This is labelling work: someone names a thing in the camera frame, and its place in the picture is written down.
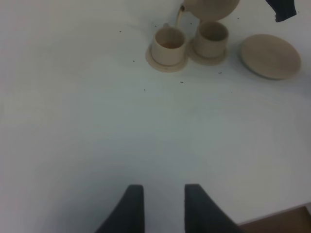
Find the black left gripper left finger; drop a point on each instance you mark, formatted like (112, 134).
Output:
(128, 215)

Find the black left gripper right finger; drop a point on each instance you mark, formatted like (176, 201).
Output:
(202, 215)

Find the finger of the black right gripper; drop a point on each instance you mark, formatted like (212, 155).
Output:
(284, 9)

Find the beige teapot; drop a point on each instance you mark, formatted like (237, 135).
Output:
(209, 10)

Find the beige teapot saucer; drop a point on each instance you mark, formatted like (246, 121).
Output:
(270, 56)

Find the beige right teacup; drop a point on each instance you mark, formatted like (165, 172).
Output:
(210, 40)

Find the beige teacup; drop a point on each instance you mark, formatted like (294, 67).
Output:
(168, 45)
(210, 40)

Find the beige left teacup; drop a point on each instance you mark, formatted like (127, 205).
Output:
(168, 45)

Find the beige left cup saucer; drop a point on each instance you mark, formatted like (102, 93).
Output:
(163, 68)

